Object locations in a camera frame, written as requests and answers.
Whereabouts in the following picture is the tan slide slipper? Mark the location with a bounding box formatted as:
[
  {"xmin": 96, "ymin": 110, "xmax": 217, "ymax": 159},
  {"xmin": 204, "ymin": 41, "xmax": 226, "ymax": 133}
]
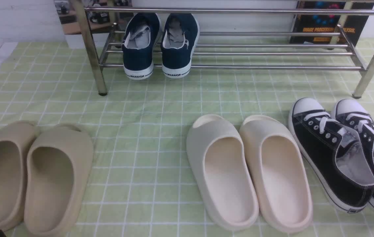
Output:
[
  {"xmin": 0, "ymin": 120, "xmax": 40, "ymax": 231},
  {"xmin": 24, "ymin": 123, "xmax": 94, "ymax": 237}
]

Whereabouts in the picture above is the right tan slide slipper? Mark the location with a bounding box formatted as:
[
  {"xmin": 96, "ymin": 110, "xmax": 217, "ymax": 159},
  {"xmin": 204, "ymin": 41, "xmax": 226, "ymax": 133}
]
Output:
[{"xmin": 24, "ymin": 123, "xmax": 94, "ymax": 237}]

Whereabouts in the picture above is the left navy blue sneaker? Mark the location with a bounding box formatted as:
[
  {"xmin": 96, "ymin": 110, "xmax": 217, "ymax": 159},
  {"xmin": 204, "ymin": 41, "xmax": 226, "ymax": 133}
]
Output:
[{"xmin": 121, "ymin": 13, "xmax": 162, "ymax": 80}]

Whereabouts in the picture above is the green checkered floor mat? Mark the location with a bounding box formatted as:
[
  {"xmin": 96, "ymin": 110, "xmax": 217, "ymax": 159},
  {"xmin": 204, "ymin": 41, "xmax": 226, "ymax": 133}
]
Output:
[{"xmin": 0, "ymin": 42, "xmax": 360, "ymax": 237}]

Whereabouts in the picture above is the metal shoe rack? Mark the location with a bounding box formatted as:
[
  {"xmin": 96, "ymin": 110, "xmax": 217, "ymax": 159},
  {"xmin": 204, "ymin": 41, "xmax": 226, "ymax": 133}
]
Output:
[{"xmin": 71, "ymin": 0, "xmax": 374, "ymax": 99}]

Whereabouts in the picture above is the left cream slide slipper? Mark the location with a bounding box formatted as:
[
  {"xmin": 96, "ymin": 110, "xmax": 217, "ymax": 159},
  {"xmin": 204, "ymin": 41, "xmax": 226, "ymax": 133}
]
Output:
[{"xmin": 186, "ymin": 114, "xmax": 259, "ymax": 231}]

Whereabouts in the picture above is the wooden shelf with items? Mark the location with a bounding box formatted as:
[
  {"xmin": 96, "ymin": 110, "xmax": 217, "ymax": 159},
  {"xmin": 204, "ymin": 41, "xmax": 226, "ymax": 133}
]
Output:
[{"xmin": 54, "ymin": 0, "xmax": 133, "ymax": 35}]

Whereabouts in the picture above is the navy blue sneaker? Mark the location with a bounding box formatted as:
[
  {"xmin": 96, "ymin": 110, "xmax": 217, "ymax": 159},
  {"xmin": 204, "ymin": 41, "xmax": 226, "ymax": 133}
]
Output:
[
  {"xmin": 160, "ymin": 13, "xmax": 200, "ymax": 79},
  {"xmin": 121, "ymin": 13, "xmax": 162, "ymax": 80}
]

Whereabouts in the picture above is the cream slide slipper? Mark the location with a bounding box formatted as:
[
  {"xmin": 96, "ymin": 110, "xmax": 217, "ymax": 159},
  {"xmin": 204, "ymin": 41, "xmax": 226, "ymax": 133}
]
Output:
[
  {"xmin": 186, "ymin": 114, "xmax": 259, "ymax": 231},
  {"xmin": 239, "ymin": 115, "xmax": 313, "ymax": 233}
]

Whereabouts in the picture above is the right cream slide slipper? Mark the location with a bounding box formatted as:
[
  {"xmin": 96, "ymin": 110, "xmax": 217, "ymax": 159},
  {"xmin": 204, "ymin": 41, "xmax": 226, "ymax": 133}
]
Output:
[{"xmin": 239, "ymin": 115, "xmax": 313, "ymax": 233}]

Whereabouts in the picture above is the right navy blue sneaker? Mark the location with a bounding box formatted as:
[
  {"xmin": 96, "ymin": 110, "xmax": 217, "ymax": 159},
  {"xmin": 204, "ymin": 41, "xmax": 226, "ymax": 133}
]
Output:
[{"xmin": 160, "ymin": 13, "xmax": 200, "ymax": 79}]

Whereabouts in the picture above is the left tan slide slipper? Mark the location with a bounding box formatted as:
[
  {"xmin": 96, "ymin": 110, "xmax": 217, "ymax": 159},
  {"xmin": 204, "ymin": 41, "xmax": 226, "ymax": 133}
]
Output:
[{"xmin": 0, "ymin": 120, "xmax": 40, "ymax": 231}]

